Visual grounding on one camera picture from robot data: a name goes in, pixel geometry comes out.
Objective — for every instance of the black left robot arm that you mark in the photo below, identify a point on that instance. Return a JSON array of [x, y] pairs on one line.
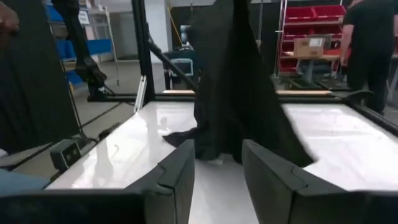
[[79, 40]]

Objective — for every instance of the grey office chair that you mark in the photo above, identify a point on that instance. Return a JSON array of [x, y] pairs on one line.
[[183, 67]]

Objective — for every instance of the wooden workbench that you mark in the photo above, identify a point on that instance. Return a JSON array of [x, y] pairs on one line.
[[329, 58]]

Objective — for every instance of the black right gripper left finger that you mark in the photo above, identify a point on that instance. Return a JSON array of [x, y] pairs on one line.
[[161, 193]]

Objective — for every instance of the black towel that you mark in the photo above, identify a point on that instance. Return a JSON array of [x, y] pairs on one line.
[[236, 93]]

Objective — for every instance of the red bin storage rack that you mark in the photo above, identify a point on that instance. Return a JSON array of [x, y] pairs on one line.
[[311, 14]]

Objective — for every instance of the white light bar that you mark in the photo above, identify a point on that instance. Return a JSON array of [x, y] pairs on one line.
[[140, 93]]

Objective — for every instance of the blue storage bin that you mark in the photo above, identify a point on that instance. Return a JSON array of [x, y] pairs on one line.
[[99, 46]]

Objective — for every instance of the person's hand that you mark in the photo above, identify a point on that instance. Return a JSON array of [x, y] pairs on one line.
[[7, 20]]

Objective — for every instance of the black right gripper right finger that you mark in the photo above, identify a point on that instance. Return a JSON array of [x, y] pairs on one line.
[[280, 193]]

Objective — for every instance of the small black grey camera box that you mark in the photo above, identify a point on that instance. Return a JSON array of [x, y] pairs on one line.
[[66, 155]]

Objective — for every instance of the person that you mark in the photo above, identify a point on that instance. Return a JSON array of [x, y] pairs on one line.
[[370, 46], [31, 93]]

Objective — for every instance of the cardboard box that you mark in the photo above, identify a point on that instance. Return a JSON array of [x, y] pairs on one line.
[[308, 48]]

